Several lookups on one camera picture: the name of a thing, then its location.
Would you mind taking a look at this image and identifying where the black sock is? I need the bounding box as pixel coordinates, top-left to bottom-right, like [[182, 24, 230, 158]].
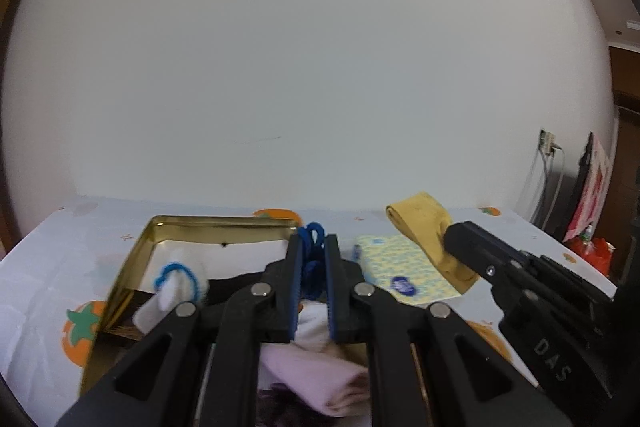
[[202, 271, 266, 308]]

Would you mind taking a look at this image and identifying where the pink sock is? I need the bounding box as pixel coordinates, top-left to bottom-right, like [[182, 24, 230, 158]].
[[259, 344, 372, 419]]

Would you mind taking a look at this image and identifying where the black cable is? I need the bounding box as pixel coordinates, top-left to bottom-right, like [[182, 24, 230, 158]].
[[530, 151, 547, 220]]

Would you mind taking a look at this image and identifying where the orange plastic bag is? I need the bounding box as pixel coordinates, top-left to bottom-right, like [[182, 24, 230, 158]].
[[565, 236, 617, 279]]

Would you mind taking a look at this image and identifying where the white sock with blue trim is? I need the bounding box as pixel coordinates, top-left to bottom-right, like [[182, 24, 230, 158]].
[[294, 221, 336, 353]]

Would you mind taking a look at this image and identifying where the patterned tissue pack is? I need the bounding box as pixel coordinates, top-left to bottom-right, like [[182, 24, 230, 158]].
[[354, 234, 464, 309]]

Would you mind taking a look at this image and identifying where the white sock light blue trim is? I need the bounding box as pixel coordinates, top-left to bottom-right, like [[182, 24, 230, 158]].
[[132, 261, 211, 339]]

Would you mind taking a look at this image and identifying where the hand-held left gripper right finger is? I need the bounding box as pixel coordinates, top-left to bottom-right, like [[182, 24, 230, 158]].
[[325, 234, 574, 427]]

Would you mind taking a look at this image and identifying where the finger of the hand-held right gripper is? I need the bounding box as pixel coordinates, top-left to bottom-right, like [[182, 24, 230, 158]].
[[443, 220, 539, 304]]

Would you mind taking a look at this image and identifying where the wooden wardrobe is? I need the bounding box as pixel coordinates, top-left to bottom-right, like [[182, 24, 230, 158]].
[[607, 44, 640, 284]]

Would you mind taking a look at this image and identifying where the grey cable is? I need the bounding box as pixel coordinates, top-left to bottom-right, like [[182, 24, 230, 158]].
[[546, 147, 566, 229]]

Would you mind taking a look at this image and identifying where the yellow cloth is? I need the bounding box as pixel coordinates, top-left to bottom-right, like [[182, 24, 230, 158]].
[[384, 191, 481, 296]]

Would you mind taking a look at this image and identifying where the fruit print bed sheet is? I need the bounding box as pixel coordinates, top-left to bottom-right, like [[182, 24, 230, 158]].
[[0, 194, 619, 427]]

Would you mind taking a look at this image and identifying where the black upright screen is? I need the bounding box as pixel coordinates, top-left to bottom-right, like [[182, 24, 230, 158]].
[[564, 132, 596, 244]]

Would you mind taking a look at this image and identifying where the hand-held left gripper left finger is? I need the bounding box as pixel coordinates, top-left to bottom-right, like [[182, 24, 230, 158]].
[[54, 234, 306, 427]]

